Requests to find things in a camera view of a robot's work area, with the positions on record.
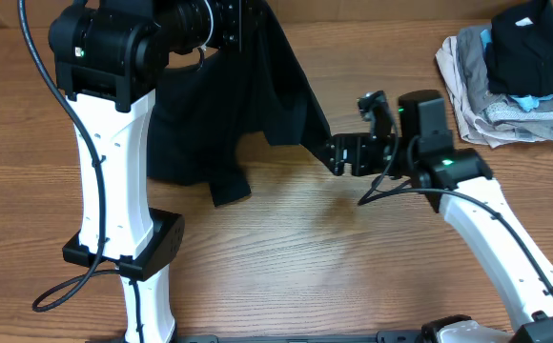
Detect black t-shirt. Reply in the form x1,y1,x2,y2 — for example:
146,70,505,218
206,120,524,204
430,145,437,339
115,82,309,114
147,1,331,206

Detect folded black shirt on pile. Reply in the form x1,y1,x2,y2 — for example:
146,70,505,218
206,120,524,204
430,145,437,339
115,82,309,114
485,0,553,97

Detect folded light blue garment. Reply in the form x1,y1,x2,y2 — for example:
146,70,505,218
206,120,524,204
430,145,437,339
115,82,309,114
480,29,553,111

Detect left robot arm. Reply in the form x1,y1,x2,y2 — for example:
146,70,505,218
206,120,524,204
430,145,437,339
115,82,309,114
49,1,262,342

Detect folded patterned grey garment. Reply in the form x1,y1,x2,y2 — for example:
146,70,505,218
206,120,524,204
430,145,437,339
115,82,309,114
480,99,553,123

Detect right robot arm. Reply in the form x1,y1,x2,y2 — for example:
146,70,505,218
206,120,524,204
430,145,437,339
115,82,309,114
322,90,553,343

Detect folded beige garment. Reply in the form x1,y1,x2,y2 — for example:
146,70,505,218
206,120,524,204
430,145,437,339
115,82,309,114
435,36,545,148

